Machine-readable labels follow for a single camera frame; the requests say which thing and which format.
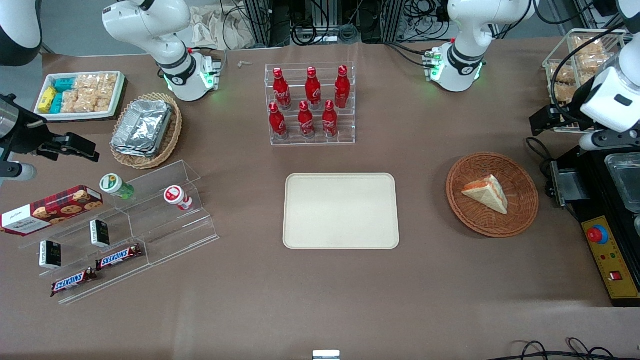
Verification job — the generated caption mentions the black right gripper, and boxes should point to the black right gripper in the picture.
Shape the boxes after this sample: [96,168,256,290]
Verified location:
[0,107,101,163]

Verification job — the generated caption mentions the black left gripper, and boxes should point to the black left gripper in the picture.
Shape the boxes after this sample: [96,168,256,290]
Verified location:
[531,97,591,137]

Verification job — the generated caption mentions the triangular sandwich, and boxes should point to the triangular sandwich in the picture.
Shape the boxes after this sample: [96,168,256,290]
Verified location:
[461,174,509,215]

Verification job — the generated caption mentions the aluminium foil tray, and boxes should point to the aluminium foil tray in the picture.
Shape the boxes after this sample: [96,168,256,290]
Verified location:
[111,100,173,158]
[114,99,172,151]

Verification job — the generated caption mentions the white rectangular snack tray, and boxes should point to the white rectangular snack tray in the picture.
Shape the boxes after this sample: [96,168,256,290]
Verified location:
[34,71,126,122]

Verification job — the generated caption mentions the oval light wicker basket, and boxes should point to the oval light wicker basket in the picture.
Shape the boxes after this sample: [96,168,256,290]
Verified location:
[110,92,183,170]

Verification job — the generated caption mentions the round brown wicker basket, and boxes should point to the round brown wicker basket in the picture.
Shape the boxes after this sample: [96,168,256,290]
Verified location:
[446,152,540,238]

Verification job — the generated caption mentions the cream rectangular serving tray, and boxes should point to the cream rectangular serving tray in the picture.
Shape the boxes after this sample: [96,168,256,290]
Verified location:
[283,173,401,250]

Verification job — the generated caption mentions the clear acrylic snack bin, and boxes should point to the clear acrylic snack bin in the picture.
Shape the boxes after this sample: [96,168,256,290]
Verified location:
[542,29,628,133]

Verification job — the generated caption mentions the fried pastry snack packet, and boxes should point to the fried pastry snack packet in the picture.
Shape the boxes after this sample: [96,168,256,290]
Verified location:
[550,85,581,126]
[549,62,576,86]
[571,35,621,71]

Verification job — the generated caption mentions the yellow snack packet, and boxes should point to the yellow snack packet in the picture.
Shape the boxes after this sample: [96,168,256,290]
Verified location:
[37,86,58,114]

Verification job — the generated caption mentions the green lidded drink cup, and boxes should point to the green lidded drink cup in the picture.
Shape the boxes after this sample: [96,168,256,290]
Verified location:
[99,173,135,201]

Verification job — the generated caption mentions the red tartan cookie box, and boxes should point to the red tartan cookie box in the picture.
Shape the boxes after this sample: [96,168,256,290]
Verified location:
[0,185,104,237]

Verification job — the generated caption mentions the black machine housing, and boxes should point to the black machine housing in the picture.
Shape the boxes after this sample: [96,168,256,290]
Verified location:
[550,145,640,307]

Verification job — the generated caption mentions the small black chocolate box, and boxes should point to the small black chocolate box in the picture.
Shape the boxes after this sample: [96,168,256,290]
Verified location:
[39,240,62,270]
[90,219,111,248]

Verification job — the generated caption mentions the clear plastic container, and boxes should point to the clear plastic container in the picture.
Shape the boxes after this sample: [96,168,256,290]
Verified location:
[605,152,640,213]

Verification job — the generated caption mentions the red lidded drink cup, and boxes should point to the red lidded drink cup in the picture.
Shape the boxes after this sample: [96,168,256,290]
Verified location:
[163,185,194,212]

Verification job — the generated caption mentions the Snickers chocolate bar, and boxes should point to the Snickers chocolate bar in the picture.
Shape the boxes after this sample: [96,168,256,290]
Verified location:
[50,267,98,298]
[95,243,143,271]

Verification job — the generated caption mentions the clear acrylic step stand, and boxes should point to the clear acrylic step stand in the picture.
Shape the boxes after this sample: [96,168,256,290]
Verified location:
[19,160,221,306]

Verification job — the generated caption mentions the yellow control panel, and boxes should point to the yellow control panel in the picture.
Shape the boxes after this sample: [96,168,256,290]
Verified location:
[581,215,640,301]

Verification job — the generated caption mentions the beige crumpled paper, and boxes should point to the beige crumpled paper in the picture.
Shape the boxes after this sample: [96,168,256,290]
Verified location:
[190,7,256,51]

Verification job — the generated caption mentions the red Coca-Cola bottle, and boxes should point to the red Coca-Cola bottle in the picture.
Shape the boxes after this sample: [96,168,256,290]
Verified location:
[305,66,322,110]
[272,67,292,111]
[334,65,351,109]
[298,101,316,139]
[322,100,339,138]
[268,102,288,141]

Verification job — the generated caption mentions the clear acrylic bottle rack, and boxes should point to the clear acrylic bottle rack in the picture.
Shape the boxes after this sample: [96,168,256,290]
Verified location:
[265,62,357,147]

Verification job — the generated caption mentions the black machine cable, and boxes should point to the black machine cable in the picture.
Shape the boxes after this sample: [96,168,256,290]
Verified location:
[525,137,557,177]

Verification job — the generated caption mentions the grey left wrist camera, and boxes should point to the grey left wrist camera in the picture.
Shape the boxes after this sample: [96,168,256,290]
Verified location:
[580,131,618,152]

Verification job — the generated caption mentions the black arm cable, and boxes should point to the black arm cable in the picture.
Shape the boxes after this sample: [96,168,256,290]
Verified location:
[550,22,626,126]

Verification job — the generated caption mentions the black base cable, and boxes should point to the black base cable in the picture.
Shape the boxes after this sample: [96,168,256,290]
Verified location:
[385,42,436,68]

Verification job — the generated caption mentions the black looped cable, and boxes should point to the black looped cable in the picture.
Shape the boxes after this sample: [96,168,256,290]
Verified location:
[500,337,631,360]

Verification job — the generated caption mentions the aluminium frame rack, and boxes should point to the aluminium frame rack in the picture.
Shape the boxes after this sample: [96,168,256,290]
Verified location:
[242,0,401,48]

